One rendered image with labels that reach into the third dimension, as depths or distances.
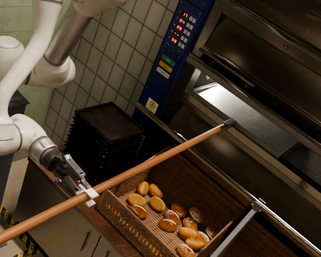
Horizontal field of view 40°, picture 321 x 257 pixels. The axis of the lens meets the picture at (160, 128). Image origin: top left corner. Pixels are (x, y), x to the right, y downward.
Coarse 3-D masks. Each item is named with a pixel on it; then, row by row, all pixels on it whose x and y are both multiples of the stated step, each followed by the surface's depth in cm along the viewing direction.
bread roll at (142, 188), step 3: (141, 183) 244; (144, 183) 243; (147, 183) 246; (138, 186) 243; (141, 186) 241; (144, 186) 242; (147, 186) 245; (138, 189) 241; (141, 189) 240; (144, 189) 241; (147, 189) 245; (138, 192) 241; (141, 192) 240; (144, 192) 241
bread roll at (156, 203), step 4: (152, 200) 238; (156, 200) 237; (160, 200) 237; (152, 204) 237; (156, 204) 237; (160, 204) 236; (164, 204) 236; (156, 208) 236; (160, 208) 236; (164, 208) 236
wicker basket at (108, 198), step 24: (168, 168) 247; (192, 168) 240; (120, 192) 234; (168, 192) 247; (192, 192) 240; (216, 192) 233; (120, 216) 215; (216, 216) 233; (240, 216) 226; (168, 240) 224; (216, 240) 215
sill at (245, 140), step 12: (192, 96) 230; (204, 108) 227; (216, 120) 225; (240, 132) 218; (252, 144) 215; (264, 156) 212; (276, 168) 210; (288, 168) 206; (300, 180) 204; (312, 180) 206; (312, 192) 202
